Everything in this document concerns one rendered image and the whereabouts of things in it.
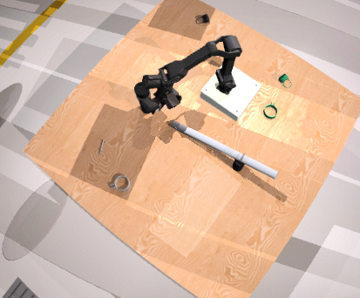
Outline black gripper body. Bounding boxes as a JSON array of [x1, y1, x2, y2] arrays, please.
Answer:
[[141, 88, 179, 112]]

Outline black post with cap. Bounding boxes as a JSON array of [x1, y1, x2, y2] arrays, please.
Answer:
[[134, 81, 150, 113]]

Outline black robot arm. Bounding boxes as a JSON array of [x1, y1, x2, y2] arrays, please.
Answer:
[[142, 35, 243, 110]]

